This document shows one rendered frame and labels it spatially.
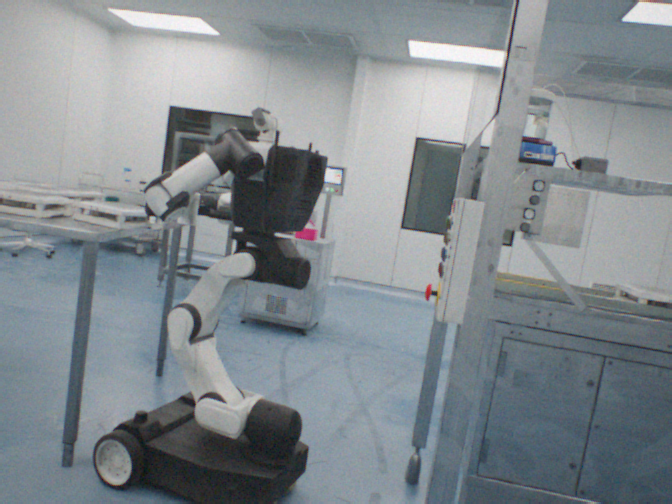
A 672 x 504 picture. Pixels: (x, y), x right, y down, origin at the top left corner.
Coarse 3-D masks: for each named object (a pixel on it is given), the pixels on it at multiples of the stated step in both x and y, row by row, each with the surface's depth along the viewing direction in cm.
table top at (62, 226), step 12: (0, 216) 193; (12, 216) 198; (24, 216) 203; (60, 216) 220; (72, 216) 226; (12, 228) 190; (24, 228) 190; (36, 228) 190; (48, 228) 190; (60, 228) 190; (72, 228) 191; (84, 228) 196; (96, 228) 201; (108, 228) 206; (168, 228) 267; (84, 240) 190; (96, 240) 190
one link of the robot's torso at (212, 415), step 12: (252, 396) 211; (204, 408) 199; (216, 408) 197; (228, 408) 196; (240, 408) 196; (204, 420) 199; (216, 420) 197; (228, 420) 195; (240, 420) 194; (228, 432) 195; (240, 432) 195
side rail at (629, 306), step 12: (504, 288) 188; (516, 288) 188; (528, 288) 187; (540, 288) 187; (588, 300) 184; (600, 300) 184; (612, 300) 183; (624, 300) 184; (636, 312) 182; (648, 312) 182; (660, 312) 181
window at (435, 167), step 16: (416, 144) 680; (432, 144) 677; (448, 144) 674; (416, 160) 682; (432, 160) 678; (448, 160) 675; (480, 160) 668; (416, 176) 684; (432, 176) 680; (448, 176) 676; (416, 192) 685; (432, 192) 681; (448, 192) 678; (416, 208) 687; (432, 208) 683; (448, 208) 679; (416, 224) 688; (432, 224) 684; (512, 240) 668
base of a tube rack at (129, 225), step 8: (80, 216) 215; (88, 216) 214; (96, 216) 216; (96, 224) 212; (104, 224) 210; (112, 224) 209; (120, 224) 208; (128, 224) 211; (136, 224) 215; (144, 224) 220; (152, 224) 224; (160, 224) 229
